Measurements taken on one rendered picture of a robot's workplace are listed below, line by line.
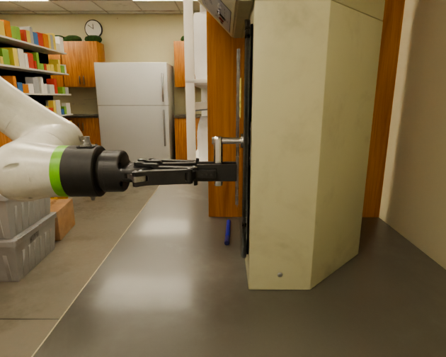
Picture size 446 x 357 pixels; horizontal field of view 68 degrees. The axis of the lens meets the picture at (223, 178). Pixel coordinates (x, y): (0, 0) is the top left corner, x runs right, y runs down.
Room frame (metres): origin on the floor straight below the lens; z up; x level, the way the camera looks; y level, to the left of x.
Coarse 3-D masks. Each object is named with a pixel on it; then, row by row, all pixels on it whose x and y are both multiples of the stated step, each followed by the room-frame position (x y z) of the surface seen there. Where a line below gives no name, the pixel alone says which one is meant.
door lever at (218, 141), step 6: (216, 138) 0.57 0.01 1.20; (222, 138) 0.57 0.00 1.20; (228, 138) 0.57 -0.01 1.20; (234, 138) 0.57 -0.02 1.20; (240, 138) 0.57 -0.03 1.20; (216, 144) 0.57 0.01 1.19; (222, 144) 0.57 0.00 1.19; (240, 144) 0.58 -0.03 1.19; (216, 150) 0.57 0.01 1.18; (222, 150) 0.57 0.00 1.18; (216, 156) 0.57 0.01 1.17; (222, 156) 0.57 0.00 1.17; (216, 162) 0.57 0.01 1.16; (222, 162) 0.57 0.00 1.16
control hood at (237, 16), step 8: (200, 0) 0.80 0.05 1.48; (224, 0) 0.60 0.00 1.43; (232, 0) 0.55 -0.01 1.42; (240, 0) 0.53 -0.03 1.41; (248, 0) 0.53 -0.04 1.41; (232, 8) 0.60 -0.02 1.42; (240, 8) 0.57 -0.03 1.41; (248, 8) 0.57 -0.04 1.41; (232, 16) 0.64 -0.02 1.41; (240, 16) 0.63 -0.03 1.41; (248, 16) 0.64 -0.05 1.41; (232, 24) 0.70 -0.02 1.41; (240, 24) 0.69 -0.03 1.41; (232, 32) 0.78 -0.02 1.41; (240, 32) 0.77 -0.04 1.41
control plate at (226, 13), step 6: (204, 0) 0.76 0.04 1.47; (210, 0) 0.70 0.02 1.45; (216, 0) 0.65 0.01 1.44; (210, 6) 0.75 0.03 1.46; (216, 6) 0.70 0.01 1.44; (222, 6) 0.65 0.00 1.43; (216, 12) 0.75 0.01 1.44; (222, 12) 0.69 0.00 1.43; (228, 12) 0.64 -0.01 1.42; (228, 18) 0.69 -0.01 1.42; (222, 24) 0.80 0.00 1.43; (228, 24) 0.74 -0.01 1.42; (228, 30) 0.80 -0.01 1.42
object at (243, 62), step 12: (240, 48) 0.71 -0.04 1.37; (240, 60) 0.71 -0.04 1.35; (240, 72) 0.70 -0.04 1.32; (240, 120) 0.67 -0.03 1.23; (240, 132) 0.66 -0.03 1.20; (240, 156) 0.64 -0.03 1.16; (240, 168) 0.64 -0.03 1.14; (240, 180) 0.63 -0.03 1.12; (240, 192) 0.62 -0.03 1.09; (240, 204) 0.61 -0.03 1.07; (240, 216) 0.61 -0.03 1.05; (240, 228) 0.60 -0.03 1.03; (240, 240) 0.59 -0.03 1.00
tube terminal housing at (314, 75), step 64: (256, 0) 0.53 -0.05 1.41; (320, 0) 0.52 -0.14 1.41; (384, 0) 0.66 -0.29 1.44; (256, 64) 0.52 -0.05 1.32; (320, 64) 0.52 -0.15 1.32; (256, 128) 0.52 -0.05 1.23; (320, 128) 0.52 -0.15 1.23; (256, 192) 0.52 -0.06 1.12; (320, 192) 0.53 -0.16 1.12; (256, 256) 0.52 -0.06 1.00; (320, 256) 0.54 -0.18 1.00
